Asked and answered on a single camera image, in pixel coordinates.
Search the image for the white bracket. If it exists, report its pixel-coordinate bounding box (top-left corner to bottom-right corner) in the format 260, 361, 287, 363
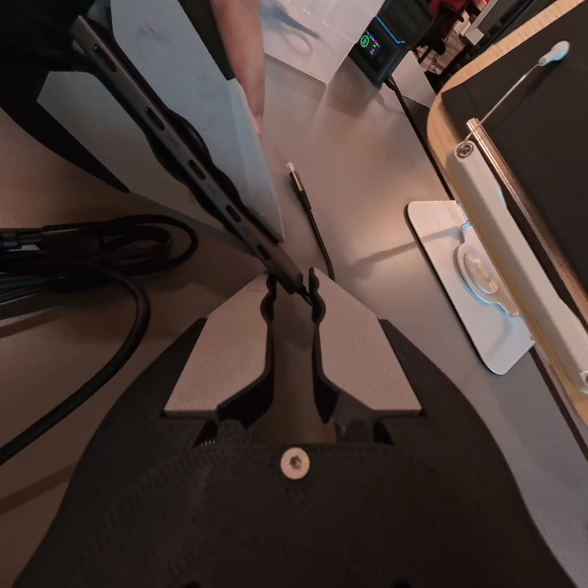
446, 141, 588, 393

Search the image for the clear plastic bin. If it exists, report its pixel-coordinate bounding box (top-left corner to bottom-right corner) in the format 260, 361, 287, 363
263, 0, 389, 84

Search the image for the white round disc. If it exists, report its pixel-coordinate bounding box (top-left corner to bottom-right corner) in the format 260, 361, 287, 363
455, 243, 521, 319

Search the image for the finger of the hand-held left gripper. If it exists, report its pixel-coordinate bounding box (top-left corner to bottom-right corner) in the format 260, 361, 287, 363
110, 0, 285, 243
37, 57, 269, 274

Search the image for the person's left forearm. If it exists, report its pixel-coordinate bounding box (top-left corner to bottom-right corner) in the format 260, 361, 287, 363
211, 0, 268, 139

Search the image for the black mat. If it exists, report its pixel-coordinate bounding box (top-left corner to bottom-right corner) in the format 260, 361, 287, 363
441, 9, 588, 313

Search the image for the thick black cable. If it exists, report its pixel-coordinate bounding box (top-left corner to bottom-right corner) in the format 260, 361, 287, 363
0, 262, 152, 466

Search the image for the black cable bundle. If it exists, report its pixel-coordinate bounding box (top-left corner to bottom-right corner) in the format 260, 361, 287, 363
0, 215, 199, 288

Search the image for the black power station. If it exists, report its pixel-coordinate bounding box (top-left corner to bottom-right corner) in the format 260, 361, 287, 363
348, 14, 409, 86

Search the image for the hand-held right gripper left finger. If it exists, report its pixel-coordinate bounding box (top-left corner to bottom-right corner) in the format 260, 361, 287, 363
164, 274, 277, 417

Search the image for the white cord with toggle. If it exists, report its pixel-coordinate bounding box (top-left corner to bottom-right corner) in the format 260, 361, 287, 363
469, 40, 571, 135

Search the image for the metal rod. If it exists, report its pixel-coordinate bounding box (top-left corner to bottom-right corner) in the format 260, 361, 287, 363
466, 119, 575, 295

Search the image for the black usb-c cable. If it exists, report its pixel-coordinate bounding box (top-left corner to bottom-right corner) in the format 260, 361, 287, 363
286, 162, 336, 282

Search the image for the dark grey usb hub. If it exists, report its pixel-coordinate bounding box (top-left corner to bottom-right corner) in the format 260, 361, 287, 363
71, 16, 305, 296

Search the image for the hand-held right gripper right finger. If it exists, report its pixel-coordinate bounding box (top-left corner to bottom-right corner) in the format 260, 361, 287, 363
310, 268, 423, 424

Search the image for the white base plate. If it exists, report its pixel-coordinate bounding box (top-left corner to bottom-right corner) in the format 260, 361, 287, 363
405, 200, 537, 376

